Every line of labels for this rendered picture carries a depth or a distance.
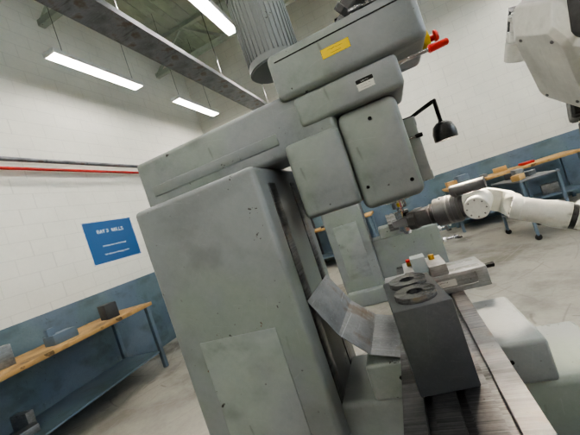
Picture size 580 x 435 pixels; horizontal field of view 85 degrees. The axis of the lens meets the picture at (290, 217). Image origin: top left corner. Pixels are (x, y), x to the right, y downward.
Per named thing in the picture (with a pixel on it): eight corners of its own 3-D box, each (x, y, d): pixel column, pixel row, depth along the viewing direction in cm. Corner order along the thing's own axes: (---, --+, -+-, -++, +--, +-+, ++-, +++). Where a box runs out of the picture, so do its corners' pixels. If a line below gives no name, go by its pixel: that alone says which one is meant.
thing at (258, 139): (349, 144, 122) (332, 94, 122) (340, 135, 100) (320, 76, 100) (184, 208, 148) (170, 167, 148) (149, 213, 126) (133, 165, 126)
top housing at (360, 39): (421, 65, 113) (406, 22, 113) (430, 33, 88) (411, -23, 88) (300, 118, 128) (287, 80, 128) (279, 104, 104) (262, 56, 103)
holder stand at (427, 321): (449, 337, 85) (425, 267, 85) (482, 387, 63) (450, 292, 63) (404, 348, 87) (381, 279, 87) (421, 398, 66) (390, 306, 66)
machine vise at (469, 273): (479, 273, 124) (470, 246, 124) (492, 284, 109) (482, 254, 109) (389, 293, 134) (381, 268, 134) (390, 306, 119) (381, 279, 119)
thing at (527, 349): (514, 325, 117) (504, 294, 117) (563, 382, 84) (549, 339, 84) (380, 348, 133) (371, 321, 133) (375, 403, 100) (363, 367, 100)
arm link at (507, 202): (467, 204, 100) (519, 212, 93) (463, 213, 94) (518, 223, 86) (471, 184, 98) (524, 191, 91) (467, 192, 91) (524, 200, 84)
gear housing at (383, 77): (403, 103, 115) (394, 77, 115) (406, 83, 92) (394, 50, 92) (318, 138, 126) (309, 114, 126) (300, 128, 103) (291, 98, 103)
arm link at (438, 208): (414, 202, 111) (450, 192, 103) (424, 228, 111) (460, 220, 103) (402, 209, 101) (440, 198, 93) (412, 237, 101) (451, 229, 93)
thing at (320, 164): (368, 198, 123) (346, 135, 123) (362, 202, 100) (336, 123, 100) (322, 213, 129) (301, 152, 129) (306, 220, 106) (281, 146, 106)
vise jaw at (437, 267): (442, 263, 127) (438, 254, 127) (450, 274, 113) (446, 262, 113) (426, 267, 129) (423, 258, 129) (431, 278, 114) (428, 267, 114)
